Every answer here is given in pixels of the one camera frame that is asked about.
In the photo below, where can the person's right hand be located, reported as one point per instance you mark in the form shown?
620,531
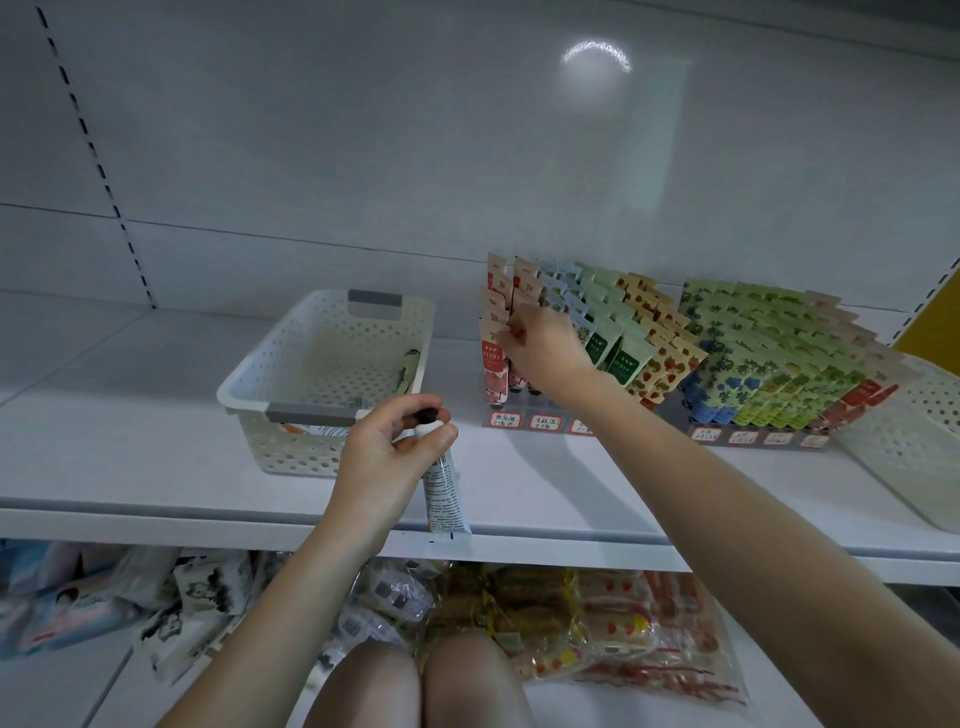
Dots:
552,353

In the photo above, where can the person's left hand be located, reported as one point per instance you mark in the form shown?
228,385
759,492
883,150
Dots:
375,473

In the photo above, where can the pale blue floral hand cream tube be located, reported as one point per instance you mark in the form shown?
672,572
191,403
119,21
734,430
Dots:
443,495

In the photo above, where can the white perforated plastic basket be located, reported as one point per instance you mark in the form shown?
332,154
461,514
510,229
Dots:
300,450
915,458

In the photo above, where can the row of hand cream tubes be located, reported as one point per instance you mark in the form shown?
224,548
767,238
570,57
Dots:
765,353

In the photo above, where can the white metal shelf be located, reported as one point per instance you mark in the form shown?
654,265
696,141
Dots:
120,473

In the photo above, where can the person's left forearm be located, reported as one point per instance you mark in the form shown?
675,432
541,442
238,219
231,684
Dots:
270,638

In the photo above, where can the person's right forearm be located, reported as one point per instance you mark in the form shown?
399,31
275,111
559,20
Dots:
780,548

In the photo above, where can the person's left leg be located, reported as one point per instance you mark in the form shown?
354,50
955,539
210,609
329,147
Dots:
365,690

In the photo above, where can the person's leg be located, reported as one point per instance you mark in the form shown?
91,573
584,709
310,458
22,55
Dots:
365,690
477,683

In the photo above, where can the person's right leg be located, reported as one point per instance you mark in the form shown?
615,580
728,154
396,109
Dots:
477,683

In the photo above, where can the clear divider tray with labels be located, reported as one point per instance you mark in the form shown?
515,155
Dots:
506,422

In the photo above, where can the pile of snack packets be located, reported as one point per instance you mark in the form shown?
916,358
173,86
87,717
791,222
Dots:
600,623

